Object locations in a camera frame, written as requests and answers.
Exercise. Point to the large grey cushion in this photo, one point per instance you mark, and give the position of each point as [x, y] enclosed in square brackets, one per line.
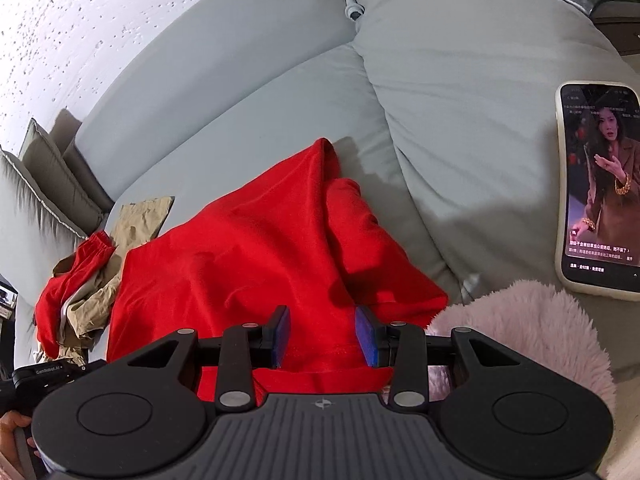
[30, 210]

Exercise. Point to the khaki pants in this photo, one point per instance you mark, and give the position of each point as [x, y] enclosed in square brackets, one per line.
[140, 220]

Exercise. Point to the bookshelf with books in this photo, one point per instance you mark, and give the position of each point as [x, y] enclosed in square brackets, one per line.
[7, 300]

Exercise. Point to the pink fluffy pajamas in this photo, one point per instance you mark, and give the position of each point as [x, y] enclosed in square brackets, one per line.
[525, 320]

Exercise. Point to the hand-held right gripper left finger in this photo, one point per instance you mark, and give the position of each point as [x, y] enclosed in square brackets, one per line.
[282, 337]

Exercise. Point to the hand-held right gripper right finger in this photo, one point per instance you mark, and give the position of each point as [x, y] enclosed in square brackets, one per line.
[366, 337]

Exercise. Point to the white cloth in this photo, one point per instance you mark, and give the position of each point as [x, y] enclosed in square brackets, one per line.
[75, 300]

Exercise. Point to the red long-sleeve shirt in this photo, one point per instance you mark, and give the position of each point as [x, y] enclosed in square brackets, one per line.
[250, 260]

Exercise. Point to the person's left hand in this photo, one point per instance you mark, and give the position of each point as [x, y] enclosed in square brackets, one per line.
[12, 422]

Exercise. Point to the grey sofa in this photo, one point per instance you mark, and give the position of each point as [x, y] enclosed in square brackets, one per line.
[225, 85]

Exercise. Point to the grey back cushion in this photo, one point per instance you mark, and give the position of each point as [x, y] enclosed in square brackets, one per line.
[65, 175]

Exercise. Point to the puffy grey armrest cushion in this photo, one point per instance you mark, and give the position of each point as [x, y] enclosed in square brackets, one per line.
[475, 110]

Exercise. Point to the red pants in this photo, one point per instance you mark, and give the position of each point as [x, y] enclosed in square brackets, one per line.
[55, 310]

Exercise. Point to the dark side table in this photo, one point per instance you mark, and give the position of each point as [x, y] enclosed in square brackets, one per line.
[617, 25]

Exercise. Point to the smartphone with white case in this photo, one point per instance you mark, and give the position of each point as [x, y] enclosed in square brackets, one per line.
[600, 185]

